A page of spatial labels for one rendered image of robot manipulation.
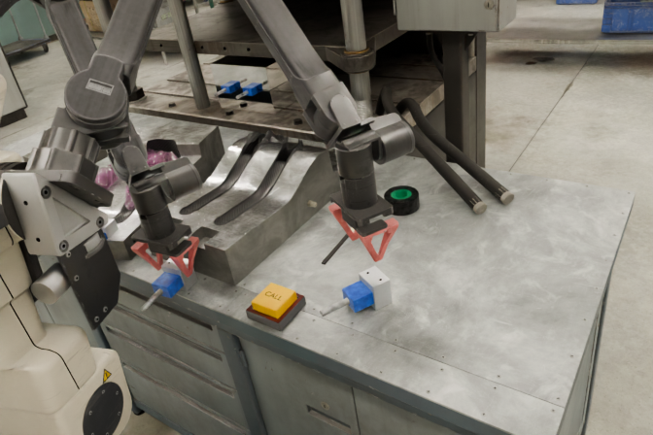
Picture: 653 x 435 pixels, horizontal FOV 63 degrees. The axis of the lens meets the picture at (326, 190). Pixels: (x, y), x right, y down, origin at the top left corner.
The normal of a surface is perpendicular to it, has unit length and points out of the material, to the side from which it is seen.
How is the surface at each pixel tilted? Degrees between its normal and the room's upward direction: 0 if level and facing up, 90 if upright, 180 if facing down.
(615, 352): 0
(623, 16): 92
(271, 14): 48
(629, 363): 0
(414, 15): 90
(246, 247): 90
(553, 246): 0
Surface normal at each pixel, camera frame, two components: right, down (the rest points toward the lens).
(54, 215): 0.96, 0.01
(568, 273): -0.14, -0.86
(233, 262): 0.82, 0.18
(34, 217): -0.27, 0.39
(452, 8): -0.55, 0.48
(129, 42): 0.34, -0.37
